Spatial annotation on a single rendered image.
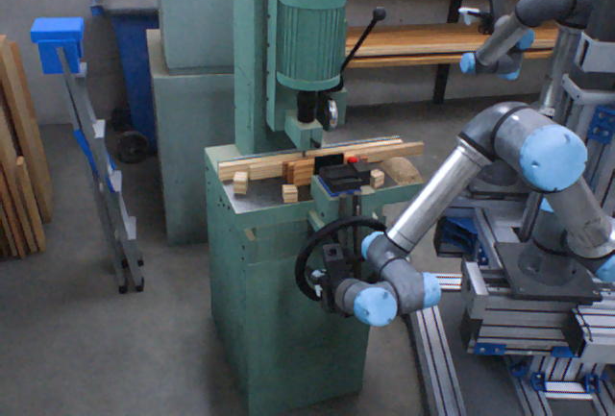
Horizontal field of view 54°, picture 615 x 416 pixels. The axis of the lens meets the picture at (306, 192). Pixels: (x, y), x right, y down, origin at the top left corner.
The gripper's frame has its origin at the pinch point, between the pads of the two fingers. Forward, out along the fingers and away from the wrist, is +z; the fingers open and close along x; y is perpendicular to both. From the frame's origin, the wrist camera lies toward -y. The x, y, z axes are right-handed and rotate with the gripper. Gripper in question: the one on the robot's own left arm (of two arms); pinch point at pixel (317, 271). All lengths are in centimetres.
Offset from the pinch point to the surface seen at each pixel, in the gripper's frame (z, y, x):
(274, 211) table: 18.5, -14.9, -4.0
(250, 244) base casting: 23.4, -6.3, -11.0
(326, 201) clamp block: 8.8, -16.4, 8.1
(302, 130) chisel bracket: 19.6, -36.4, 7.7
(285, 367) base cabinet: 50, 42, 1
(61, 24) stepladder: 85, -85, -52
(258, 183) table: 28.9, -22.6, -4.6
